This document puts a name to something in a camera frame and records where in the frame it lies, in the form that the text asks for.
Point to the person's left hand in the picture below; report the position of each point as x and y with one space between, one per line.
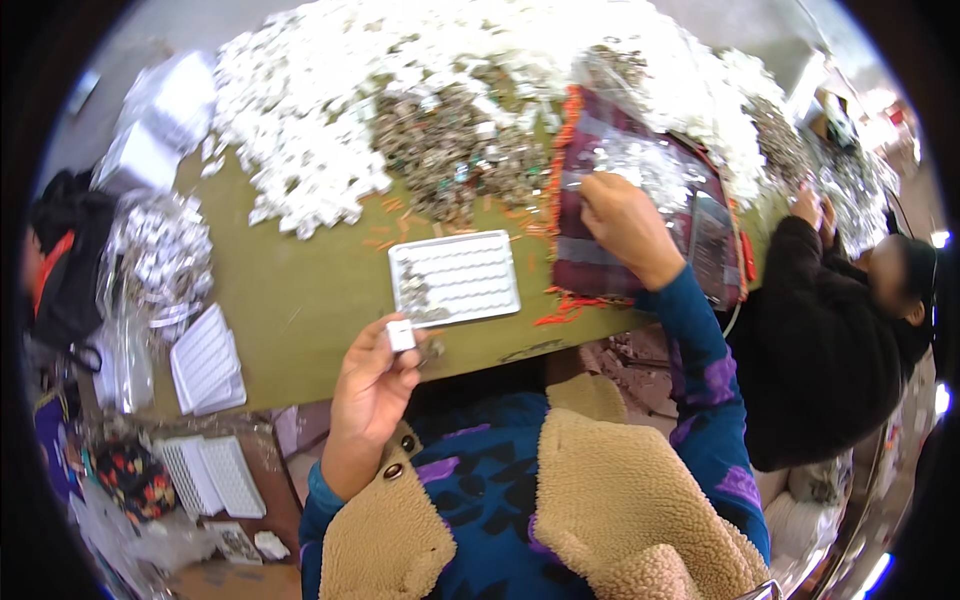
367 397

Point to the person's right hand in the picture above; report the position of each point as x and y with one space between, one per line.
626 221

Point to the small white plastic part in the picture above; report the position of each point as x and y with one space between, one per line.
401 335

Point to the plaid cloth with orange fringe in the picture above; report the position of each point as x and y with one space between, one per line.
585 262

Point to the clear bag of silver parts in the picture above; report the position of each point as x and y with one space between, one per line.
645 161

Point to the metal parts in tray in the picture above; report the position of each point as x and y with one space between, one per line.
414 289

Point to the small red tool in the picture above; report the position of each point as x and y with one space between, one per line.
747 255

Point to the brown wooden stool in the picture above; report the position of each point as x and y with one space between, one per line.
270 480

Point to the white slotted plastic tray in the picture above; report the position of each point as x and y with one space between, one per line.
469 274

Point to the stack of white trays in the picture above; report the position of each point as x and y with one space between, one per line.
206 367

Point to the white perforated trays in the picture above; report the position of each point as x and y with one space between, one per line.
214 476

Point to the scattered orange plastic bits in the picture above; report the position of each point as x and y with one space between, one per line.
397 225

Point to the person's body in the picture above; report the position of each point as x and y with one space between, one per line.
525 495

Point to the small printed packet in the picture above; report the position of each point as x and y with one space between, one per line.
234 541

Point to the heap of shiny metal parts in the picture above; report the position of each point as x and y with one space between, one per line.
825 165

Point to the floral fabric pouch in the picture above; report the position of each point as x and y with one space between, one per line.
133 480

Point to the clear bag of silvery parts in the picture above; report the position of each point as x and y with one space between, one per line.
157 255

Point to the heap of white plastic parts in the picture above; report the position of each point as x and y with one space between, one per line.
315 112

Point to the white plastic bags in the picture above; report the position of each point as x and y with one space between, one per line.
161 120

